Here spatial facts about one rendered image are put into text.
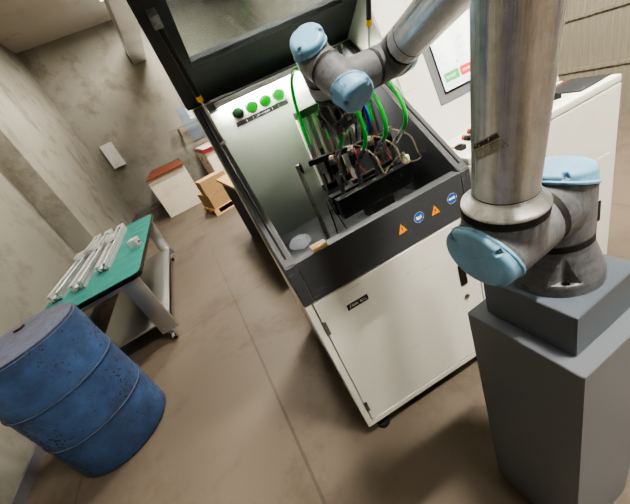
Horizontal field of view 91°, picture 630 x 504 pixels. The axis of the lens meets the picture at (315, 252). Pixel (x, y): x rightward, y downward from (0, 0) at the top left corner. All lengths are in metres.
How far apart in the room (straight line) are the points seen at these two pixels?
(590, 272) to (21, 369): 2.08
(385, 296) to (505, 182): 0.75
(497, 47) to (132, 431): 2.28
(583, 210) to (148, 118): 10.07
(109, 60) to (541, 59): 10.29
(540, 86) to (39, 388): 2.09
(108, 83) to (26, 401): 9.05
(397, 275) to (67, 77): 10.02
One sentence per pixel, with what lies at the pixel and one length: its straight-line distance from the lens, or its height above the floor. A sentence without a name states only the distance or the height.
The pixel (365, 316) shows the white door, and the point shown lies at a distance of 1.14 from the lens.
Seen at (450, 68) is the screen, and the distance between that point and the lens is 1.45.
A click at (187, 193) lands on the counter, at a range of 7.52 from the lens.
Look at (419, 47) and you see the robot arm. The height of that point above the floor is 1.36.
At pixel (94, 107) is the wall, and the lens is 10.41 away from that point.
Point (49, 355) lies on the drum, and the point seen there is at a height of 0.78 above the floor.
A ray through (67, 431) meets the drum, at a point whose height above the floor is 0.39.
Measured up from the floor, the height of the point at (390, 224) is 0.91.
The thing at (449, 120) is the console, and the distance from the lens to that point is 1.41.
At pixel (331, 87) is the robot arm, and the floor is 1.36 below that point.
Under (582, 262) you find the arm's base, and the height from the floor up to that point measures 0.96.
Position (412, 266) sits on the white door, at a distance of 1.15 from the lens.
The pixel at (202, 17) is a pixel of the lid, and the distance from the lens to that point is 1.15.
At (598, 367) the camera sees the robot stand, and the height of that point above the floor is 0.79.
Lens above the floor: 1.39
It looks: 28 degrees down
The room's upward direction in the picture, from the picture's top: 25 degrees counter-clockwise
